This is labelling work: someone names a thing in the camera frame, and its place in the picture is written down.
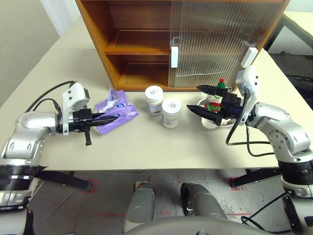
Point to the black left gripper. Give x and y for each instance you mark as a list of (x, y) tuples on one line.
[(82, 120)]

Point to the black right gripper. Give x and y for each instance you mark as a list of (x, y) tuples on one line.
[(232, 107)]

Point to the plush snowman toy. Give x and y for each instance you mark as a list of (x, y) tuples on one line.
[(221, 85)]

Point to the purple soft package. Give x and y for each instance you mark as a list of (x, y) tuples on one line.
[(124, 110)]

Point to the white plastic bottle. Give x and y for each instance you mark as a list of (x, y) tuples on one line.
[(171, 112), (154, 98)]

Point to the ribbed clear sliding door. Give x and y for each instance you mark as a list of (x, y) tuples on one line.
[(249, 57), (174, 57)]

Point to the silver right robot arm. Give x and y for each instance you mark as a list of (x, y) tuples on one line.
[(288, 132)]

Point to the wooden cabinet shelf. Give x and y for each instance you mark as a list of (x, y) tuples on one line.
[(137, 47)]

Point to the wooden cabinet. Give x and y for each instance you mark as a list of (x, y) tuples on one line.
[(137, 46)]

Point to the metal bowl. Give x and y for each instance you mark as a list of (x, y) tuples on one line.
[(207, 123)]

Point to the grey rounded robot leg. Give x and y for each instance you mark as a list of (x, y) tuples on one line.
[(205, 203), (141, 203)]

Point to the silver robot torso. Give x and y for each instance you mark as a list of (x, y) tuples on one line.
[(195, 227)]

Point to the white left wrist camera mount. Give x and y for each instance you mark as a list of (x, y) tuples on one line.
[(73, 94)]

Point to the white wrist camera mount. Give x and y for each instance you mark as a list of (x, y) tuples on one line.
[(73, 94), (250, 76)]

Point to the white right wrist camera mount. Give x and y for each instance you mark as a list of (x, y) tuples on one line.
[(250, 76)]

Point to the black metal frame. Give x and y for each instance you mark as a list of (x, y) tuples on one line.
[(275, 33)]

